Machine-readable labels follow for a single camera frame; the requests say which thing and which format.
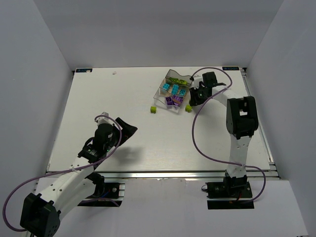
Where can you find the right corner blue label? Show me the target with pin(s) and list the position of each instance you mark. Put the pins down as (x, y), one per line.
(230, 68)

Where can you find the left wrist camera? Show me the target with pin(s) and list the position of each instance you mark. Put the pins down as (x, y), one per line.
(102, 119)

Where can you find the round teal lego piece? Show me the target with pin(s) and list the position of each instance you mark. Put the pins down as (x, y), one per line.
(166, 86)

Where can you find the clear plastic container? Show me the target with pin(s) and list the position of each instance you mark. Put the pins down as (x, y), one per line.
(163, 99)

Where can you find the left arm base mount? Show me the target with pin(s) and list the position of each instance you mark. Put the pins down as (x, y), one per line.
(111, 191)

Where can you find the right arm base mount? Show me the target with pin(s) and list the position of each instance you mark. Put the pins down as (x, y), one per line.
(219, 198)

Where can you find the green small lego brick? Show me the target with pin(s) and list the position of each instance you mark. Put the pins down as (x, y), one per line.
(153, 109)

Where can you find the small teal lego brick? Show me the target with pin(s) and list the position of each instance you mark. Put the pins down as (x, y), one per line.
(182, 92)

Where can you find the purple curved lego piece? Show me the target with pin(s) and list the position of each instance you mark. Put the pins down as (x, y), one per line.
(168, 101)

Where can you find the green 2x4 lego brick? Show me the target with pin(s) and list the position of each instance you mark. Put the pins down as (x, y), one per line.
(174, 80)

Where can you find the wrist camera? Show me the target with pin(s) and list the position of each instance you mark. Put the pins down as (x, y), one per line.
(196, 82)
(102, 119)

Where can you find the green stacked lego piece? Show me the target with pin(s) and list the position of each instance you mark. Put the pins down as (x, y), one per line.
(188, 107)

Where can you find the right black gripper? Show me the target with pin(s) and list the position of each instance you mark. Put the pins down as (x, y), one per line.
(197, 94)

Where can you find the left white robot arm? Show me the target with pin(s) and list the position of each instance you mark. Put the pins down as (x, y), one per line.
(42, 213)

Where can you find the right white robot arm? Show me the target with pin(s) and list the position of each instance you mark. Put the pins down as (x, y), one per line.
(241, 122)

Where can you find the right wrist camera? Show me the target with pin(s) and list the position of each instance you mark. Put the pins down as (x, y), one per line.
(196, 82)

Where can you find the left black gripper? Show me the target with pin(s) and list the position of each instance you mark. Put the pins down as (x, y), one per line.
(119, 133)

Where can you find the corner blue label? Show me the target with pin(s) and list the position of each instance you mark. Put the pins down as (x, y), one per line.
(230, 68)
(84, 70)

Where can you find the left corner blue label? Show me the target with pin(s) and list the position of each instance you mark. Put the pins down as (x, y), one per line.
(84, 70)

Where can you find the purple 2x4 lego plate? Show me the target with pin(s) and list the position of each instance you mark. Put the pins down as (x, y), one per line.
(177, 99)

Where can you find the green sloped lego piece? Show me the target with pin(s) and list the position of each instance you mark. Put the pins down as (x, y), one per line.
(183, 82)

